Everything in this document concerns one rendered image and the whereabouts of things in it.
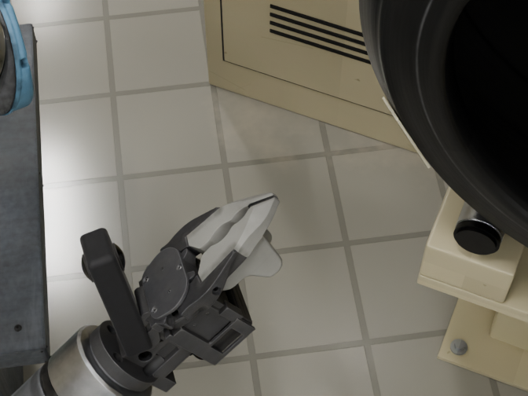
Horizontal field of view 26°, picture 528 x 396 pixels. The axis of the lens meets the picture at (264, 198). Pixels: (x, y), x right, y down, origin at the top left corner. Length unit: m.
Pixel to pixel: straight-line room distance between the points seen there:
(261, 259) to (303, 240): 1.13
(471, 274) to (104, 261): 0.37
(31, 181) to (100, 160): 0.74
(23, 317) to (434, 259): 0.52
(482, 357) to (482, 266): 0.91
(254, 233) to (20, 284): 0.51
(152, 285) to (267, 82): 1.24
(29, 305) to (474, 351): 0.89
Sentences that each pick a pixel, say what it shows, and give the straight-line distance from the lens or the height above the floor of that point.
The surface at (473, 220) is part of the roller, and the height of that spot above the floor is 0.92.
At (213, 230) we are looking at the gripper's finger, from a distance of 0.98.
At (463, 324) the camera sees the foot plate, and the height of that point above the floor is 0.01.
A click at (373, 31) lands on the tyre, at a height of 1.15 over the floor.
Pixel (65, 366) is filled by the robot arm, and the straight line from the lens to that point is 1.03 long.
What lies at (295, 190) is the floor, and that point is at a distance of 2.16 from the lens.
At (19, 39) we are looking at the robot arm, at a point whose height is 0.85.
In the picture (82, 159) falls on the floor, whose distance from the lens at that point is 2.22.
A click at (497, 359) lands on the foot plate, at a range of 2.02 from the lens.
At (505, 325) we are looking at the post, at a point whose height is 0.07.
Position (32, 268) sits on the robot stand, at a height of 0.60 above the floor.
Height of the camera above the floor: 1.82
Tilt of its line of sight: 58 degrees down
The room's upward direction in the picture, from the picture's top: straight up
